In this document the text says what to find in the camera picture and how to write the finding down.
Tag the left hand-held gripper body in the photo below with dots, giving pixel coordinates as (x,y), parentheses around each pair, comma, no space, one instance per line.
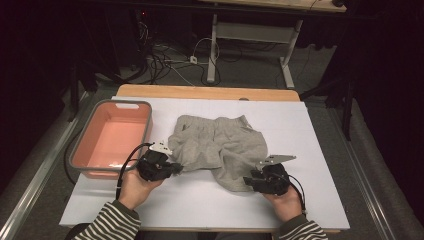
(153,166)

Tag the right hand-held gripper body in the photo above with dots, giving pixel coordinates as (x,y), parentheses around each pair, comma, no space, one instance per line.
(275,180)

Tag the pink basket with grey rim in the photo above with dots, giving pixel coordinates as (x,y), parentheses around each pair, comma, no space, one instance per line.
(110,143)

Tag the person's left hand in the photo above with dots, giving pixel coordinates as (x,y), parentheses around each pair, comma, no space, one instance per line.
(133,190)

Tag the light wooden table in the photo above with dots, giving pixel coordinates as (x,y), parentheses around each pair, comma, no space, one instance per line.
(200,91)

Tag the black metal stand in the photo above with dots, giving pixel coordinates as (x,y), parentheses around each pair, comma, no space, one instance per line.
(348,110)
(74,93)

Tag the white power adapter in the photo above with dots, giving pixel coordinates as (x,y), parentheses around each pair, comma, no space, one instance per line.
(193,60)

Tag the white-legged wooden desk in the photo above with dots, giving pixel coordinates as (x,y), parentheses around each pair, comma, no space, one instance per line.
(253,32)

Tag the metal floor rail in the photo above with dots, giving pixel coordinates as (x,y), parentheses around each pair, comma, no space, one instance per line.
(33,186)
(363,180)

